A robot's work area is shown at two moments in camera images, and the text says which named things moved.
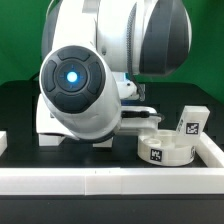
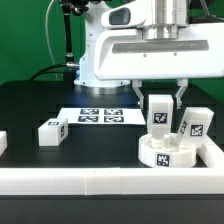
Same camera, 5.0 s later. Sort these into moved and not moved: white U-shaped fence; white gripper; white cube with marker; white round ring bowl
Moved: white gripper; white cube with marker
Not moved: white U-shaped fence; white round ring bowl
